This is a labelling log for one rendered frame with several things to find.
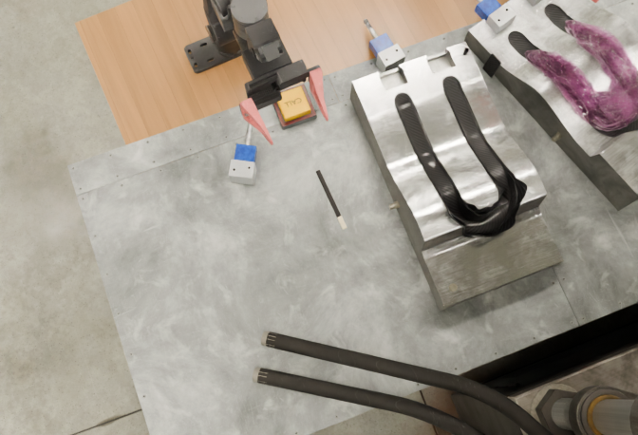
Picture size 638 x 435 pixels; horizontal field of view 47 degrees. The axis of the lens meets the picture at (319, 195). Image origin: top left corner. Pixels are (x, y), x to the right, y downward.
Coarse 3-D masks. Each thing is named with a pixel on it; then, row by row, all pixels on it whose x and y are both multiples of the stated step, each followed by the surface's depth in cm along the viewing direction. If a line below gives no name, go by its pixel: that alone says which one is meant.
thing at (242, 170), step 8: (248, 128) 155; (248, 136) 155; (240, 144) 153; (248, 144) 154; (240, 152) 153; (248, 152) 153; (256, 152) 155; (232, 160) 151; (240, 160) 152; (248, 160) 152; (232, 168) 151; (240, 168) 151; (248, 168) 151; (232, 176) 150; (240, 176) 150; (248, 176) 150; (248, 184) 155
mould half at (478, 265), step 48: (384, 96) 151; (432, 96) 151; (480, 96) 152; (384, 144) 149; (432, 144) 149; (432, 192) 142; (480, 192) 141; (528, 192) 141; (432, 240) 141; (480, 240) 146; (528, 240) 146; (432, 288) 147; (480, 288) 144
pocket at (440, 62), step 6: (438, 54) 155; (444, 54) 156; (450, 54) 154; (426, 60) 155; (432, 60) 156; (438, 60) 156; (444, 60) 156; (450, 60) 155; (432, 66) 156; (438, 66) 156; (444, 66) 156; (450, 66) 156; (432, 72) 155
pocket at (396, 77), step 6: (384, 72) 154; (390, 72) 154; (396, 72) 155; (402, 72) 154; (384, 78) 155; (390, 78) 155; (396, 78) 155; (402, 78) 155; (384, 84) 155; (390, 84) 155; (396, 84) 155; (402, 84) 155
